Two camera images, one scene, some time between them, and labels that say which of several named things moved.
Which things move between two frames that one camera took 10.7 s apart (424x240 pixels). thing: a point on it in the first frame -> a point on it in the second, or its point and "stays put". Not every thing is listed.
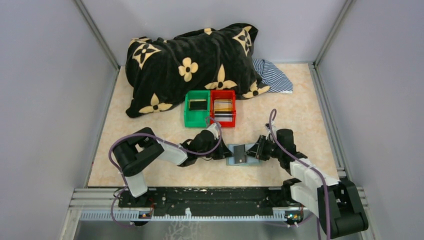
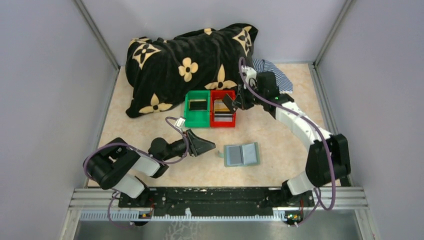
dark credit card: x=239 y=154 -> x=228 y=101
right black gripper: x=258 y=149 -> x=241 y=102
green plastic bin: x=196 y=118 stays put
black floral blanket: x=158 y=72 stays put
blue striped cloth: x=271 y=75 stays put
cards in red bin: x=223 y=110 stays put
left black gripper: x=223 y=152 -> x=197 y=146
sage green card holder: x=251 y=160 stays put
